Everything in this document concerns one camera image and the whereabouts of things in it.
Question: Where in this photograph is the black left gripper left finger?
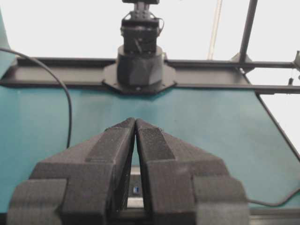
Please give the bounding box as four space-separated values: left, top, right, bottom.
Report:
7 118 135 225

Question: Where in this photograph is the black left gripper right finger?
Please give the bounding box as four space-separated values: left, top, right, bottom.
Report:
135 119 250 225

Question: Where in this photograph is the thin black USB cable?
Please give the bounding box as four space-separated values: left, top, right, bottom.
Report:
0 47 72 147

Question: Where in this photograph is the black USB hub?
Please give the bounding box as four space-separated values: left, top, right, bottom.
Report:
127 166 144 209

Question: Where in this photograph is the black hub power cable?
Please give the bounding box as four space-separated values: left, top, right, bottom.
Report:
246 184 300 207

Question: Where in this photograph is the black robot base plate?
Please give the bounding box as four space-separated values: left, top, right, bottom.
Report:
103 60 177 95

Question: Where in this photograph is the black aluminium frame rail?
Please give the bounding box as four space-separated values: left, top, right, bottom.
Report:
0 57 300 95

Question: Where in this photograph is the black upright frame post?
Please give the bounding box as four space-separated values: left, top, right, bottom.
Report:
239 0 258 63

